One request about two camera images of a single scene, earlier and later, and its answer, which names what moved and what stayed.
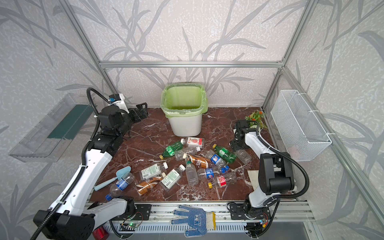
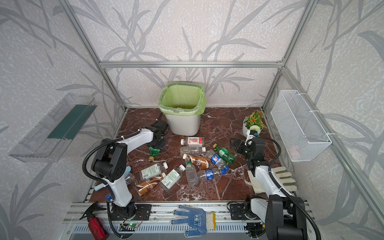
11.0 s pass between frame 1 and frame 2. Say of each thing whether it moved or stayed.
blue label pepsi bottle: stayed
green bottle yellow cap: stayed
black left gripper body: moved
